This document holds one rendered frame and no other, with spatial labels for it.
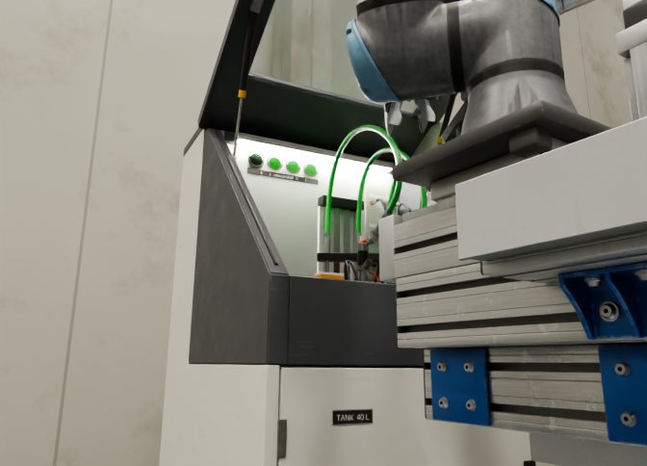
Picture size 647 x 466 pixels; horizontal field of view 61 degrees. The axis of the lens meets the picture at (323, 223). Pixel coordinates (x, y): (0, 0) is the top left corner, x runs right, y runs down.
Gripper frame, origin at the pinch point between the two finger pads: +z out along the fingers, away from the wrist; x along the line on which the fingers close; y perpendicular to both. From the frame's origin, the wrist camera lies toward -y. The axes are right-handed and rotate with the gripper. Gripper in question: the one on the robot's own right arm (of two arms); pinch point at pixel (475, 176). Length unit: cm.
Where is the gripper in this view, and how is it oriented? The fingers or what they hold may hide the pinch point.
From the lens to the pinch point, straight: 127.3
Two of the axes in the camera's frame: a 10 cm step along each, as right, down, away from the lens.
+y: 4.5, -2.2, -8.7
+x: 8.9, 1.2, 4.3
